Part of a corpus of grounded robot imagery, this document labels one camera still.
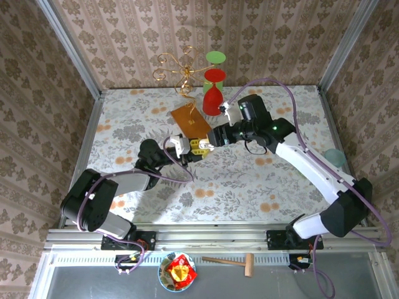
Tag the white earbud charging case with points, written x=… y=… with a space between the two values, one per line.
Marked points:
x=204 y=144

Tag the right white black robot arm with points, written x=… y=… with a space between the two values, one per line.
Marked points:
x=311 y=168

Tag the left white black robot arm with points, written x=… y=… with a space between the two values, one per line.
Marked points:
x=131 y=182

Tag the red plastic goblet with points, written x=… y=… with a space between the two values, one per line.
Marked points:
x=213 y=102

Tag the green plastic goblet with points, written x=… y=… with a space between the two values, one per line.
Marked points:
x=215 y=57

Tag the teal translucent cup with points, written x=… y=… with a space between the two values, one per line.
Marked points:
x=336 y=157

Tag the yellow power connector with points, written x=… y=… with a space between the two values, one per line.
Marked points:
x=134 y=257
x=301 y=260

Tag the red yellow foil packet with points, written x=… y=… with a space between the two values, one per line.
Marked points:
x=180 y=271

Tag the small wooden mallet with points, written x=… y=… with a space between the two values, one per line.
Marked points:
x=247 y=264

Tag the patterned ceramic bowl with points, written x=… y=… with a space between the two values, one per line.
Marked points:
x=162 y=274

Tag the aluminium side rail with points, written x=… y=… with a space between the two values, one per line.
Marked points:
x=331 y=118
x=88 y=140

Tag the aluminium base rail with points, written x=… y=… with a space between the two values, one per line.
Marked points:
x=212 y=236

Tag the aluminium frame post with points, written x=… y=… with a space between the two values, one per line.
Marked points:
x=70 y=50
x=345 y=46

